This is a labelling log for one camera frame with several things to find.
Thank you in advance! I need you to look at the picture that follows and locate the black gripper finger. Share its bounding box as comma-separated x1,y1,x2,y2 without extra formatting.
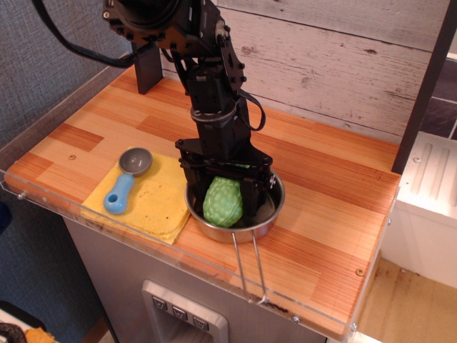
179,159,214,200
241,173,276,218

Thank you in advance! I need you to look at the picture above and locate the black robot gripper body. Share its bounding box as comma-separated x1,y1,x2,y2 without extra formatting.
176,98,273,181

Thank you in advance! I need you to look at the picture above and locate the green bitter gourd toy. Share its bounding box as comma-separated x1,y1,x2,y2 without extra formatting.
203,176,243,228

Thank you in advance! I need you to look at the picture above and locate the stainless steel pan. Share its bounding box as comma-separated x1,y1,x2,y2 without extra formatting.
184,174,286,305

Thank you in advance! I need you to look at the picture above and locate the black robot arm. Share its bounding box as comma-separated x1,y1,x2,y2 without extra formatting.
103,1,275,217

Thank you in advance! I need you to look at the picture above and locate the blue grey toy spoon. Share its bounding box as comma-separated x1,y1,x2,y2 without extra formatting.
103,147,153,215

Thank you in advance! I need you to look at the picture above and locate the yellow folded cloth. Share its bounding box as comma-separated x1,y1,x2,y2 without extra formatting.
81,153,189,244

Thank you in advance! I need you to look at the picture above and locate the grey toy fridge cabinet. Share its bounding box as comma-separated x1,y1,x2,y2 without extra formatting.
65,219,326,342

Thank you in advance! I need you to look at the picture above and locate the silver dispenser panel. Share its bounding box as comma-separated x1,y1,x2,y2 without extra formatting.
141,279,229,342

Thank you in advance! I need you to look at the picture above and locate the white toy sink unit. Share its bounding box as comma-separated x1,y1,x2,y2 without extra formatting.
381,52,457,290

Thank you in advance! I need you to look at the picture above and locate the orange object bottom left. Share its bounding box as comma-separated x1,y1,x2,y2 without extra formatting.
24,328,56,343

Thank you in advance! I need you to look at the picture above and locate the dark left upright post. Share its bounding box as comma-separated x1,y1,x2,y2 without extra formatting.
134,46,163,94

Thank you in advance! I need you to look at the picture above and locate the dark upright post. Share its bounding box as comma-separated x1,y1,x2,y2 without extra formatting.
391,0,456,174
134,46,163,94

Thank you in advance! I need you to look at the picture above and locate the black cable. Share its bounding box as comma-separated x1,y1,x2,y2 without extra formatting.
31,0,158,69

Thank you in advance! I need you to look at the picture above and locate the dark right upright post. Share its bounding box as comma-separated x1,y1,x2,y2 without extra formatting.
391,0,456,174

